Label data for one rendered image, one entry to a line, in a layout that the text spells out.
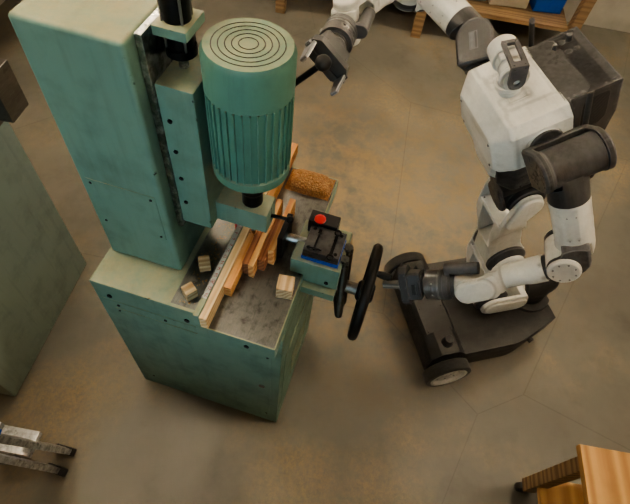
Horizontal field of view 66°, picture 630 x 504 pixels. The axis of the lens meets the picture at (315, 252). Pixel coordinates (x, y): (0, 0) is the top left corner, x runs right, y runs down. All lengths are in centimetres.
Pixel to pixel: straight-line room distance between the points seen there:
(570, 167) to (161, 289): 106
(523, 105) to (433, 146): 190
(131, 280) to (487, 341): 146
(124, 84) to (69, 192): 189
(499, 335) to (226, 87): 169
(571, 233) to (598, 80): 34
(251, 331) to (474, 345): 120
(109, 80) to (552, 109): 92
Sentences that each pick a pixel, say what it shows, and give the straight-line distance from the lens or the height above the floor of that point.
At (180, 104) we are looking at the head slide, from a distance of 101.
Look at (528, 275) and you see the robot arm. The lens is 138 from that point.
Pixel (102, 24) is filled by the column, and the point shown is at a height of 152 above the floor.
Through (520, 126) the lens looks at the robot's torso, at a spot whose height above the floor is 132.
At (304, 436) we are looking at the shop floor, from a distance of 208.
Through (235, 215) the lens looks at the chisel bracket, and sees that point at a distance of 126.
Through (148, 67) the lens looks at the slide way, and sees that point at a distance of 99.
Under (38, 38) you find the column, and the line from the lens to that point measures 105.
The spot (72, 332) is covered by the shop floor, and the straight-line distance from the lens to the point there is 238.
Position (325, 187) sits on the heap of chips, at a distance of 148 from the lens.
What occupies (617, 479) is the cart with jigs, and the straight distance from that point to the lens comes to 184.
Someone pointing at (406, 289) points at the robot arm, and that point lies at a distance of 149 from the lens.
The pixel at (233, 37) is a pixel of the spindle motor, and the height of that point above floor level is 150.
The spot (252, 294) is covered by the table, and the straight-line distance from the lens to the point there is 128.
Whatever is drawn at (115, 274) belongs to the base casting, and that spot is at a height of 80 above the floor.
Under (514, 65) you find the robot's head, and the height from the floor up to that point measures 144.
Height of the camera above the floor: 202
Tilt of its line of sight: 55 degrees down
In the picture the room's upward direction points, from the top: 9 degrees clockwise
